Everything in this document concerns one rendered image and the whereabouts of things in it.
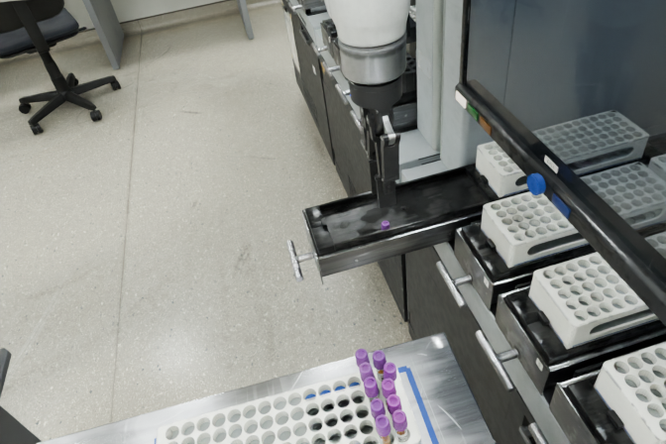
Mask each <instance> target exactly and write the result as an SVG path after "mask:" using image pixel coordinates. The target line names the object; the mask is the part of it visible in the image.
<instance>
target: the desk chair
mask: <svg viewBox="0 0 666 444"><path fill-rule="evenodd" d="M63 6H64V0H18V1H7V2H0V58H10V57H14V56H19V55H22V54H25V53H27V54H29V55H30V54H33V53H36V52H38V53H39V55H40V57H41V59H42V61H43V63H44V66H45V68H46V70H47V72H48V73H49V75H50V77H51V81H52V83H53V85H54V86H55V89H56V90H55V91H50V92H45V93H39V94H34V95H29V96H24V97H21V98H19V102H20V103H21V104H20V106H19V111H20V112H21V113H23V114H28V113H29V112H30V110H31V108H32V106H31V104H30V103H34V102H44V101H49V102H48V103H47V104H46V105H45V106H44V107H42V108H41V109H40V110H39V111H38V112H37V113H36V114H35V115H33V116H32V117H31V118H30V120H29V121H28V123H29V125H31V126H30V128H31V130H32V131H33V133H34V135H36V134H38V132H40V133H42V132H43V129H42V127H41V126H40V124H39V123H38V122H39V121H41V120H42V119H43V118H45V117H46V116H47V115H49V114H50V113H51V112H53V111H54V110H55V109H57V108H58V106H60V105H61V104H62V103H64V102H65V101H68V102H70V103H73V104H75V105H78V106H80V107H83V108H85V109H88V110H93V111H91V112H90V117H91V120H92V121H97V119H98V120H101V119H102V115H101V112H100V111H99V110H95V109H96V106H95V105H94V104H93V103H92V102H90V101H88V100H86V99H84V98H83V97H81V96H79V94H81V93H84V92H87V91H89V90H92V89H95V88H97V87H100V86H103V85H105V84H108V83H110V84H111V86H112V88H113V90H117V89H116V88H118V89H120V88H121V86H120V83H119V81H118V80H116V77H115V76H114V75H111V76H106V77H103V78H99V79H96V80H92V81H89V82H85V83H82V84H78V80H77V79H76V78H75V76H74V74H73V73H72V72H71V73H69V74H68V76H67V78H66V79H65V78H64V77H63V75H62V73H61V72H60V71H59V69H58V67H57V65H56V62H55V61H54V60H53V58H52V56H51V54H50V48H51V47H54V46H55V45H56V43H58V42H61V41H64V40H67V39H70V38H72V37H74V36H76V35H77V34H78V33H79V31H82V30H85V29H86V27H82V28H79V25H78V23H77V21H76V20H75V19H74V18H73V17H72V16H71V15H70V13H69V12H68V11H67V10H66V9H65V8H63ZM78 28H79V29H78Z"/></svg>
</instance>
